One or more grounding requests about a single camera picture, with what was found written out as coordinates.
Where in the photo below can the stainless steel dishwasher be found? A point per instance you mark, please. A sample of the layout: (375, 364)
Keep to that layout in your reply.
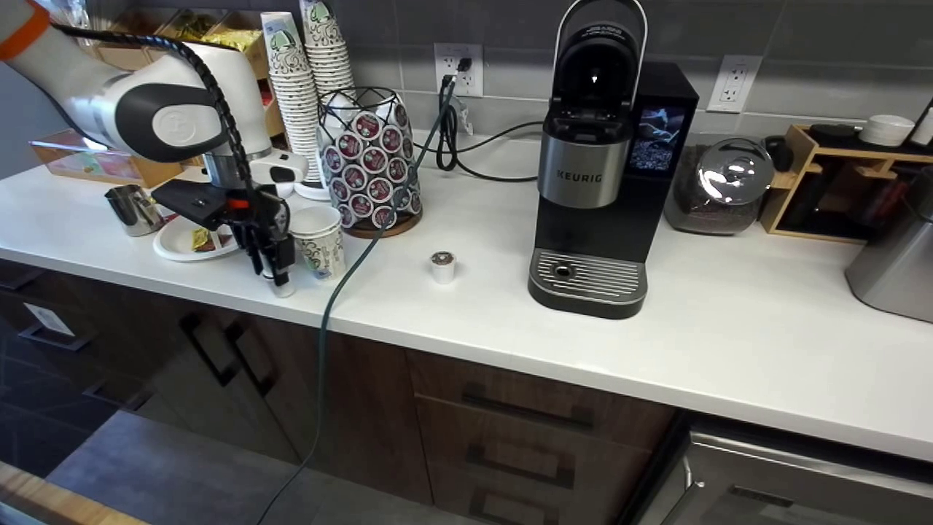
(789, 482)

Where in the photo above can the black silver Keurig coffee machine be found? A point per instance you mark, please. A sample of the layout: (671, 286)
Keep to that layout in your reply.
(593, 165)

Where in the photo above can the white wall outlet with plug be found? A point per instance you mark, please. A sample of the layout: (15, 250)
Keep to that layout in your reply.
(459, 65)

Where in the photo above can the white cup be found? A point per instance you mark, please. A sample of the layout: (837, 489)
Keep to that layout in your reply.
(886, 130)

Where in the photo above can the patterned paper cup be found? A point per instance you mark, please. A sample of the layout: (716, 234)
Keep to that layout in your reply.
(322, 243)

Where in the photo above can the white round plate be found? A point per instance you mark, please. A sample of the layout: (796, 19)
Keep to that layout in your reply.
(176, 245)

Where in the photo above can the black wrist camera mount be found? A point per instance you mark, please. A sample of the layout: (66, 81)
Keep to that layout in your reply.
(189, 205)

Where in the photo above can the small metal pitcher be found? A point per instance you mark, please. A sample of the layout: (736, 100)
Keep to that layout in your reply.
(131, 209)

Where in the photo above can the white label on cabinet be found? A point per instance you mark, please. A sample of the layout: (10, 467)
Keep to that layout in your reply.
(51, 318)

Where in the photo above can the empty white wall outlet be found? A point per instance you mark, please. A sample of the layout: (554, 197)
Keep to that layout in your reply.
(733, 84)

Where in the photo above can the wooden countertop rack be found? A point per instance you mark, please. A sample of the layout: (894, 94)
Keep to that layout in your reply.
(846, 184)

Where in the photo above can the stainless steel appliance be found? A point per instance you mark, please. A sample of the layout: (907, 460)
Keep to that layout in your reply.
(898, 266)

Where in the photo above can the light wooden board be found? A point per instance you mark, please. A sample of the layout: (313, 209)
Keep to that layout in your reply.
(47, 498)

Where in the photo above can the short stack of paper cups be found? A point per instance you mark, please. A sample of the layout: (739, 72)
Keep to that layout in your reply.
(327, 47)

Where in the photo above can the yellow red packet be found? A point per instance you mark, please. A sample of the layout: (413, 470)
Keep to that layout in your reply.
(206, 241)

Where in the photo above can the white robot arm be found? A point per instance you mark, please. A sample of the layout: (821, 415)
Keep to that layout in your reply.
(106, 92)

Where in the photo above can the tall stack of paper cups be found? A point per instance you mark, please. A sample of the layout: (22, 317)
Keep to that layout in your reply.
(293, 98)

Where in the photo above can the cardboard box with clear lid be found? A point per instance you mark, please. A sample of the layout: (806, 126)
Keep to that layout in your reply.
(67, 165)

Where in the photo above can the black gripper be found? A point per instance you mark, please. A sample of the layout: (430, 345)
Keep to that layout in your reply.
(255, 209)

